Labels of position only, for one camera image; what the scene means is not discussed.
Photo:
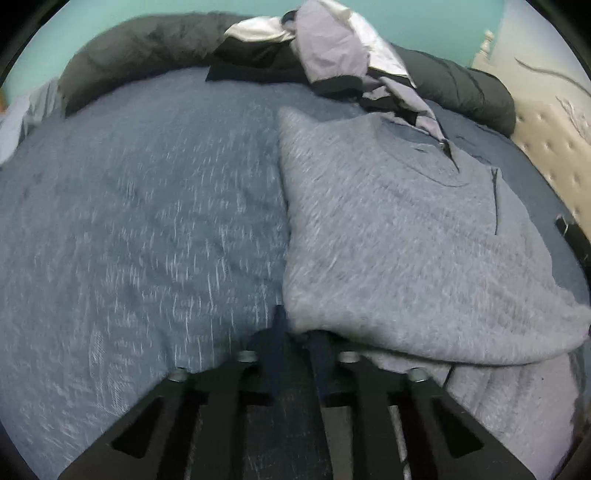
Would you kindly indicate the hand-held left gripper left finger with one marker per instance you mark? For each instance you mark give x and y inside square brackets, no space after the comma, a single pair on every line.
[279,355]

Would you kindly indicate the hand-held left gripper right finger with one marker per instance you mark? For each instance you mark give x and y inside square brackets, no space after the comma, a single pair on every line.
[318,360]

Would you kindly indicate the grey knit sweater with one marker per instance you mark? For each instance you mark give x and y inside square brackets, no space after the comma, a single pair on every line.
[392,230]

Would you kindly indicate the blue bed sheet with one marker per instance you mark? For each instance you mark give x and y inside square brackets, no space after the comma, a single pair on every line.
[138,230]

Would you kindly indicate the black garment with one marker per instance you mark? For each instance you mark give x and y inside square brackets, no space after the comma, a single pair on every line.
[258,60]

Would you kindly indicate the grey jacket with black cuffs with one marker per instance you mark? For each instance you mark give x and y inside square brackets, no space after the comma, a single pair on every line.
[328,50]

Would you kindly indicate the cream buttoned shirt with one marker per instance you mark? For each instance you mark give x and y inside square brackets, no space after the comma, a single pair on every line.
[378,50]

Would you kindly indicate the cream tufted headboard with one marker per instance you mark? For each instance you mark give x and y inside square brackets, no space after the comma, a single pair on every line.
[545,124]

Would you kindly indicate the white garment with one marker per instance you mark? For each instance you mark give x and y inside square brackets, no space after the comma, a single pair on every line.
[254,28]

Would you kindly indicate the dark grey rolled duvet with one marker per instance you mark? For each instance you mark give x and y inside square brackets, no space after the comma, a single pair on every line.
[138,46]

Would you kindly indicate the light grey blanket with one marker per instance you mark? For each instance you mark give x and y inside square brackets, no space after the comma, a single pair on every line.
[27,115]

